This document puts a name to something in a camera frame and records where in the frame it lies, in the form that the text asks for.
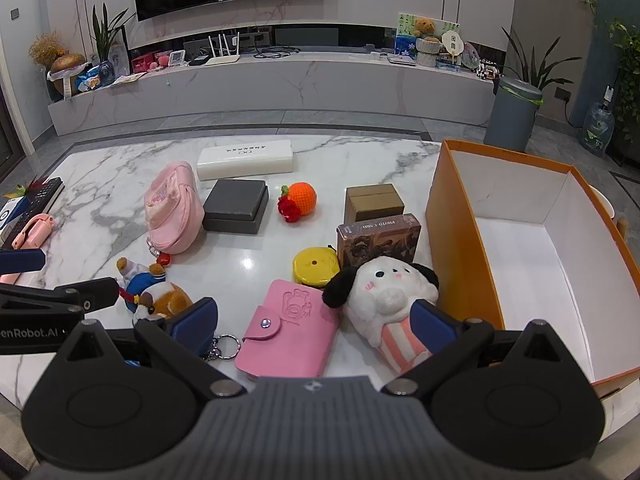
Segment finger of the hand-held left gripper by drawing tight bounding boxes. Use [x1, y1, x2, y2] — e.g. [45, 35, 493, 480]
[0, 276, 122, 313]
[0, 249, 47, 273]

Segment long white box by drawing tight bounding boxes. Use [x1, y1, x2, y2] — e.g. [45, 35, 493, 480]
[196, 139, 295, 182]

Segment black picture frame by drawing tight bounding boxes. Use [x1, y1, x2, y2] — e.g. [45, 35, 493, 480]
[107, 25, 132, 78]

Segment decorative plate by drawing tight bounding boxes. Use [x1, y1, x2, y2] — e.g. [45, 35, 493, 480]
[460, 42, 483, 70]

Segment marble television cabinet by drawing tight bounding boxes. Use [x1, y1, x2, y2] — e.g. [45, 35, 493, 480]
[47, 22, 508, 136]

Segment brown cardboard box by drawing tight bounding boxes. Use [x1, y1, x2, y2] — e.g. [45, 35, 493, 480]
[344, 184, 406, 223]

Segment pink handheld gadget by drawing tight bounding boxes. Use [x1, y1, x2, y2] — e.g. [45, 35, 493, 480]
[0, 212, 55, 283]

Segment dried flower bouquet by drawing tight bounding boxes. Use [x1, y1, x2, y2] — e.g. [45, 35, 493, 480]
[29, 31, 66, 68]

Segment dark grey box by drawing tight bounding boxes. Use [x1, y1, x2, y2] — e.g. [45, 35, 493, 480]
[202, 178, 270, 235]

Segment printed brown card box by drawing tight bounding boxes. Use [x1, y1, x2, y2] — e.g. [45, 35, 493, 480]
[336, 213, 422, 273]

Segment black remote control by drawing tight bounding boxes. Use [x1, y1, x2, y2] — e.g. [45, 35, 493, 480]
[5, 176, 66, 241]

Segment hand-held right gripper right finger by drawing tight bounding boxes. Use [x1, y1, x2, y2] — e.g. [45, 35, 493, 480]
[382, 298, 588, 397]

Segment grey trash can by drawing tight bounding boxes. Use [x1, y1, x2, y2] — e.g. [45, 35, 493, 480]
[483, 76, 544, 153]

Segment red and green artificial flower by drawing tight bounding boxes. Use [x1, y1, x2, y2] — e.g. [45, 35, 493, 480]
[2, 175, 46, 200]

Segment crochet orange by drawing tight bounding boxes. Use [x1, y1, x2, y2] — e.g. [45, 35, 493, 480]
[278, 181, 318, 222]

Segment pink pouch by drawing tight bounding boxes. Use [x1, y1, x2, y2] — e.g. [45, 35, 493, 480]
[144, 161, 206, 267]

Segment blue snack packet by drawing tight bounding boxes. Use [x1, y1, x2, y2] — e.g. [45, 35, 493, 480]
[75, 67, 108, 92]

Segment clear water jug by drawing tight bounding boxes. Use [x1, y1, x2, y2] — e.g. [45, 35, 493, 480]
[580, 101, 615, 156]

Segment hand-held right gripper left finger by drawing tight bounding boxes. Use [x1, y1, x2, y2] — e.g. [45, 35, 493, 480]
[47, 296, 248, 398]

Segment round white fan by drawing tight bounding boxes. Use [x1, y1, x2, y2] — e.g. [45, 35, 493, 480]
[441, 30, 463, 58]

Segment black cables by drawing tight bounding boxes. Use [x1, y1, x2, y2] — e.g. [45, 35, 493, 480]
[252, 45, 303, 59]

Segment metal key ring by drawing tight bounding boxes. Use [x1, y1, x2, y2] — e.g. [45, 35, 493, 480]
[202, 334, 242, 362]

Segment pink card holder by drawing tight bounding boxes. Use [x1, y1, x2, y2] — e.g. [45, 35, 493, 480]
[235, 279, 341, 378]

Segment white dog plush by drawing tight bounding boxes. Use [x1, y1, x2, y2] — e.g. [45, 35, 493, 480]
[322, 255, 441, 375]

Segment pink gift box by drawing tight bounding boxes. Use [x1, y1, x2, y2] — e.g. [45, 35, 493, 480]
[131, 52, 168, 73]

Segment long-leaved potted plant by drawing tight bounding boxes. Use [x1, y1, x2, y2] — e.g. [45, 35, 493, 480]
[500, 27, 576, 93]

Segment green and blue painting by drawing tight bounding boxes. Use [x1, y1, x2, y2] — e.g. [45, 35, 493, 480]
[396, 12, 461, 56]

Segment corgi plush keychain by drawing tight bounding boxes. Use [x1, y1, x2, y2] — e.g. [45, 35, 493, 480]
[116, 257, 194, 331]

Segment yellow tape measure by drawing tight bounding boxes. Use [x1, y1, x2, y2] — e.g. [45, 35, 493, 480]
[292, 246, 343, 288]

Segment leafy green plant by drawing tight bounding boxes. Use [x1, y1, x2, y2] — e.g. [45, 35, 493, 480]
[602, 17, 640, 168]

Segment brown round ornament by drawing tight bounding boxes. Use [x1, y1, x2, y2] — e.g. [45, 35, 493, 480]
[50, 52, 87, 101]

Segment green plant in blue vase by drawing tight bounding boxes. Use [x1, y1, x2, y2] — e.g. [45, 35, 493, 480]
[90, 2, 136, 86]

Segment white router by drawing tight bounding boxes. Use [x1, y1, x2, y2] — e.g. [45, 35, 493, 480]
[206, 31, 242, 66]

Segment white and blue box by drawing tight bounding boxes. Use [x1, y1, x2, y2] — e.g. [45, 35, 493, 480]
[0, 197, 28, 241]

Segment orange storage box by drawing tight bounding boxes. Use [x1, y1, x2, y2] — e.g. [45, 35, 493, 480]
[425, 139, 640, 401]

